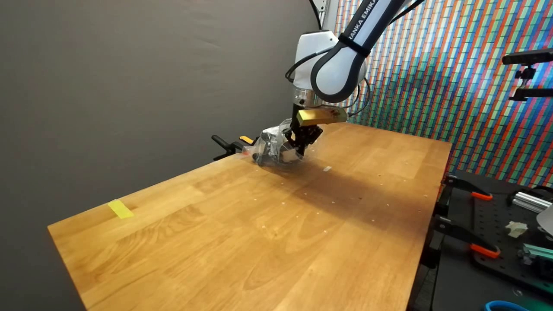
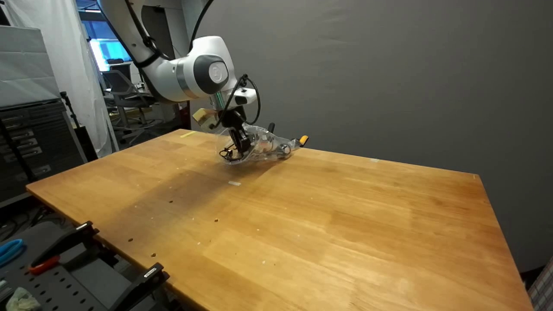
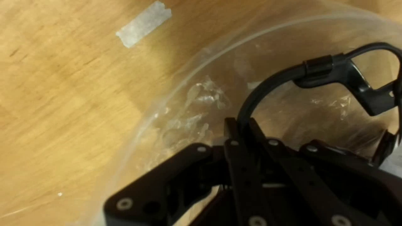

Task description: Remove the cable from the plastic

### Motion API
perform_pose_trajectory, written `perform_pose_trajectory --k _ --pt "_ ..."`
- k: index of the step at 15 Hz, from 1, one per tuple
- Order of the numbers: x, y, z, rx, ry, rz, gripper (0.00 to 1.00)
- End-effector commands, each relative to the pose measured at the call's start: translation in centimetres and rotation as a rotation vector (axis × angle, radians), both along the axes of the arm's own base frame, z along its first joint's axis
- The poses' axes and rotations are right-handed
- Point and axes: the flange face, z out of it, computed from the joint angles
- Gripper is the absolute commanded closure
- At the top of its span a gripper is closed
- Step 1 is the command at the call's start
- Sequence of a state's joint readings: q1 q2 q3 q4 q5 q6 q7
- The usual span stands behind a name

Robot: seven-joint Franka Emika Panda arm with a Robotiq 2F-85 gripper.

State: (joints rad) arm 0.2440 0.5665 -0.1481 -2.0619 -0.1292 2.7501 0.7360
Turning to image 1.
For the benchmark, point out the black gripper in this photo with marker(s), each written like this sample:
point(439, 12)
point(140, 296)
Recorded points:
point(306, 132)

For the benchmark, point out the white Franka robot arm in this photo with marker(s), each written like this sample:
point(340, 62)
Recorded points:
point(337, 57)

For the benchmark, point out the black yellow table clamp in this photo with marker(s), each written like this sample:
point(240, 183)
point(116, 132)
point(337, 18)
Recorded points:
point(228, 144)

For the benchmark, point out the black orange bar clamp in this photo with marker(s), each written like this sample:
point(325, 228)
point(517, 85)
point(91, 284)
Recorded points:
point(467, 190)
point(463, 235)

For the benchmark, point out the yellow tape strip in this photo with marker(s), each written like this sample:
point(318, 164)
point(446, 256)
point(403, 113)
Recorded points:
point(121, 209)

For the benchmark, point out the black perforated side table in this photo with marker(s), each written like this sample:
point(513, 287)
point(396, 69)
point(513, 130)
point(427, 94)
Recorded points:
point(489, 277)

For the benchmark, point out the small pale green object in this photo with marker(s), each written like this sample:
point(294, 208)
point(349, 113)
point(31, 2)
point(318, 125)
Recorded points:
point(515, 228)

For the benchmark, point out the white rectangular block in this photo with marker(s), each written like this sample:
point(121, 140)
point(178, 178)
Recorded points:
point(530, 201)

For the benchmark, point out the grey round disc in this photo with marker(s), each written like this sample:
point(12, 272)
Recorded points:
point(546, 221)

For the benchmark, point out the blue round object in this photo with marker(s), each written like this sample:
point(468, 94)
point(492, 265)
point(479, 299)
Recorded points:
point(503, 306)

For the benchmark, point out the gold wrist camera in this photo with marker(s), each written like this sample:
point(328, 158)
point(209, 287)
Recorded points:
point(318, 116)

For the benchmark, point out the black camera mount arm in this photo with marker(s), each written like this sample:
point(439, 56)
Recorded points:
point(527, 75)

